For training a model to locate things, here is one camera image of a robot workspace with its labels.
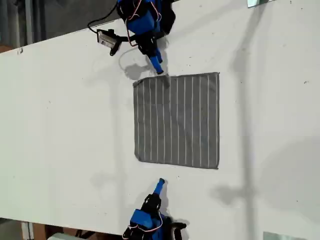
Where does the white table leg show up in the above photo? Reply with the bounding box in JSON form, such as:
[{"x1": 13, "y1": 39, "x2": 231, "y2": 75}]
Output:
[{"x1": 21, "y1": 221, "x2": 35, "y2": 240}]

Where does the grey white-striped towel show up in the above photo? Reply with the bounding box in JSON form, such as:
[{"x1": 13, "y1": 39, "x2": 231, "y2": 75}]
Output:
[{"x1": 132, "y1": 71, "x2": 221, "y2": 171}]

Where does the white plastic box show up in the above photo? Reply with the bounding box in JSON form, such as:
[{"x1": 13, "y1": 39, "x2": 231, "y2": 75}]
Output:
[{"x1": 46, "y1": 232, "x2": 77, "y2": 240}]

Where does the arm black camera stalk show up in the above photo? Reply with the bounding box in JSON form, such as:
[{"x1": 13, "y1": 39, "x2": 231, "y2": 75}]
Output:
[{"x1": 109, "y1": 36, "x2": 138, "y2": 57}]

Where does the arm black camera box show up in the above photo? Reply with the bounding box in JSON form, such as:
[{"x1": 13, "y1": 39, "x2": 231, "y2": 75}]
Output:
[
  {"x1": 96, "y1": 28, "x2": 121, "y2": 50},
  {"x1": 166, "y1": 217, "x2": 188, "y2": 240}
]

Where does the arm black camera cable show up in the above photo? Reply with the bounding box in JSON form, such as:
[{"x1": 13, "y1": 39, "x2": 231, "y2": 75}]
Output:
[{"x1": 87, "y1": 7, "x2": 120, "y2": 33}]

